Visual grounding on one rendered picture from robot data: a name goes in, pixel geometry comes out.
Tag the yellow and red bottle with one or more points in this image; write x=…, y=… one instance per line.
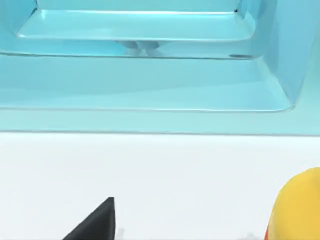
x=297, y=207

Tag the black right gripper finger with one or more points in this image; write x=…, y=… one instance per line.
x=100, y=222

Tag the light blue rack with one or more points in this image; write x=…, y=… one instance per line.
x=150, y=82

